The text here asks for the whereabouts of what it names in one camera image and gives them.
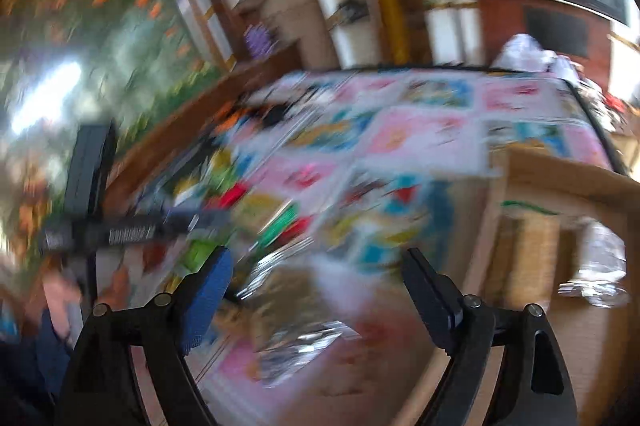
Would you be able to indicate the silver foil snack packet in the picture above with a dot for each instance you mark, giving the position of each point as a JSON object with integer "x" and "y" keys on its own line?
{"x": 290, "y": 306}
{"x": 595, "y": 266}

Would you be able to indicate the red brown television cabinet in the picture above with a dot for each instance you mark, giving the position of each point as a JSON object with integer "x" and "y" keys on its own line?
{"x": 505, "y": 21}

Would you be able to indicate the printed floral tablecloth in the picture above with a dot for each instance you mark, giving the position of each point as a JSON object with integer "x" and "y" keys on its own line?
{"x": 425, "y": 131}

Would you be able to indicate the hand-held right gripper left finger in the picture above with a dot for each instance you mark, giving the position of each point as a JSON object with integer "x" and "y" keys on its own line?
{"x": 202, "y": 306}

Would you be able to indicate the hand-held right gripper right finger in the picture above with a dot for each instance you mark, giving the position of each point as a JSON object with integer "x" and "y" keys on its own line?
{"x": 436, "y": 306}

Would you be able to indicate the green landscape wall painting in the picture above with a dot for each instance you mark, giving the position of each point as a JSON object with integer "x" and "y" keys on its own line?
{"x": 100, "y": 46}

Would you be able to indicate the cardboard box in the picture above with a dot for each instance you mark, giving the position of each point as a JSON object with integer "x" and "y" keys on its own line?
{"x": 550, "y": 176}

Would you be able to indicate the white plastic bag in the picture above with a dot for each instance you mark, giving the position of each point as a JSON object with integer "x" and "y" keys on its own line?
{"x": 525, "y": 51}

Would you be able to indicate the person's left hand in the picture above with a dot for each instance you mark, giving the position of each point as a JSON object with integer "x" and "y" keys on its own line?
{"x": 62, "y": 301}

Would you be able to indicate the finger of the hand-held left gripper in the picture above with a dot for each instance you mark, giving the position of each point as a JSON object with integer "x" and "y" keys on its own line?
{"x": 200, "y": 222}

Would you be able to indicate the pile of colourful snack packets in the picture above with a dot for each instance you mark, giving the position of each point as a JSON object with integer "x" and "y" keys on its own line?
{"x": 235, "y": 191}

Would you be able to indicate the long cracker packet green ends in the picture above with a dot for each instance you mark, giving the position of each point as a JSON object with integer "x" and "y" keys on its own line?
{"x": 530, "y": 251}

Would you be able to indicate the purple decorative object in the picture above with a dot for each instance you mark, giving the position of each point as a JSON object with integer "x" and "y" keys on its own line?
{"x": 257, "y": 41}

